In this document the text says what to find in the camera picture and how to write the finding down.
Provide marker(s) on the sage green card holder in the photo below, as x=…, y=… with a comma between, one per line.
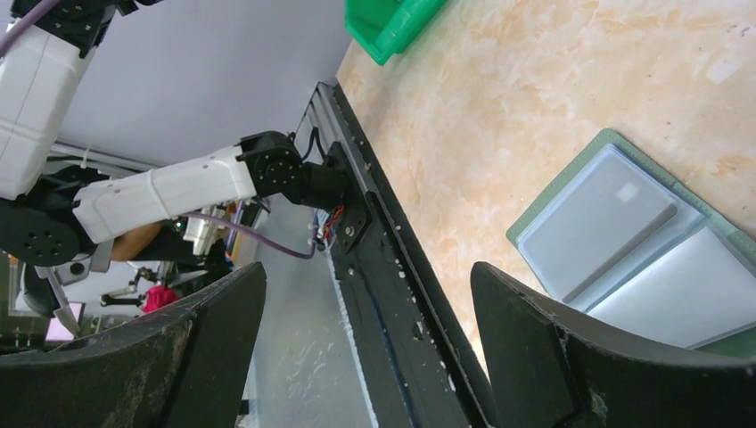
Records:
x=690, y=285

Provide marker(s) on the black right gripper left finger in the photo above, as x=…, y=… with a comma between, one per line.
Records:
x=184, y=365

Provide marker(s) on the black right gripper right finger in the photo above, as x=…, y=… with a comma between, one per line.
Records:
x=552, y=366

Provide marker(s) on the grey vip credit card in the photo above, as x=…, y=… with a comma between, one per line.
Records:
x=609, y=208

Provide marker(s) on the green plastic bin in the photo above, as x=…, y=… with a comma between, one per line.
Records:
x=384, y=28

